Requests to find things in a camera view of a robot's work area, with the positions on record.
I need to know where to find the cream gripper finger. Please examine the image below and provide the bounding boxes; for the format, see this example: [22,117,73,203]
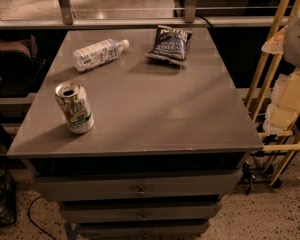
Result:
[261,27,287,54]
[263,67,300,134]

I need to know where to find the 7up soda can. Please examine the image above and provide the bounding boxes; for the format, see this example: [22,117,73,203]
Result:
[55,81,94,134]

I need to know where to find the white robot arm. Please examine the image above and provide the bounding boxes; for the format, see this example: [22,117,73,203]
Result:
[261,10,300,134]

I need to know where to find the metal window railing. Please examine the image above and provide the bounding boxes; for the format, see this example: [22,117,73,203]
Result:
[0,0,280,30]

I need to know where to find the blue chip bag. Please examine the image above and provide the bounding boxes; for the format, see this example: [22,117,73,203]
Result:
[146,25,192,66]

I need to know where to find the top grey drawer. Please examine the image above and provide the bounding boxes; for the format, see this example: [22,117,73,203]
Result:
[35,169,242,202]

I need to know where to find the grey drawer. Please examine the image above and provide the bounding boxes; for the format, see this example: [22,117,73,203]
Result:
[78,220,209,238]
[35,169,242,202]
[60,202,221,223]

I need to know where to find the grey drawer cabinet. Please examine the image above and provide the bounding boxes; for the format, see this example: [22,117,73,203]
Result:
[6,27,265,240]

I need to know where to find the clear plastic water bottle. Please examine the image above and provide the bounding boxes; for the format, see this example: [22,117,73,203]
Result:
[73,39,130,72]

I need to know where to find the middle grey drawer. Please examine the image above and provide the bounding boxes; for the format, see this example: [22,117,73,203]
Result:
[60,202,221,223]

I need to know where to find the bottom grey drawer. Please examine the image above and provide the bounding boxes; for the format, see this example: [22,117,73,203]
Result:
[78,220,209,238]

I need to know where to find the dark chair at left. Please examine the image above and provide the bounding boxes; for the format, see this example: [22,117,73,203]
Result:
[0,35,45,98]

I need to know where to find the wooden easel frame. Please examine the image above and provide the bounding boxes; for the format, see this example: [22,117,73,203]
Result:
[244,0,300,188]

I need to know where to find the black cable behind table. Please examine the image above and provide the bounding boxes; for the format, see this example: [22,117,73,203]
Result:
[195,15,215,29]

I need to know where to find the black floor cable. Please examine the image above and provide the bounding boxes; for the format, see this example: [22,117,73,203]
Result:
[26,195,58,240]

